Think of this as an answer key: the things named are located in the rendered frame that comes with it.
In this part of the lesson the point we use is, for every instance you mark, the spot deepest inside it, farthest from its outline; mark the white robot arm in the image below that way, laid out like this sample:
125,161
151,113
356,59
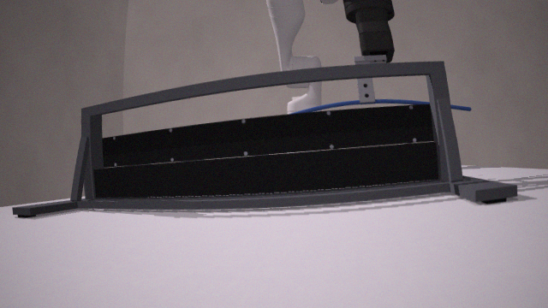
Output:
287,17

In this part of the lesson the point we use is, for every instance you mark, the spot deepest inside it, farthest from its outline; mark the blue cable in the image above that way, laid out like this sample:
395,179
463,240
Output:
377,101

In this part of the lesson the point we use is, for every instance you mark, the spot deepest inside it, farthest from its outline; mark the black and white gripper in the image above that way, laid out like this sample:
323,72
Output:
376,43

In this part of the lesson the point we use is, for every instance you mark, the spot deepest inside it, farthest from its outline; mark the grey metal rack with black panel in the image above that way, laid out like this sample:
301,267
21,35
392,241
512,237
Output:
279,175

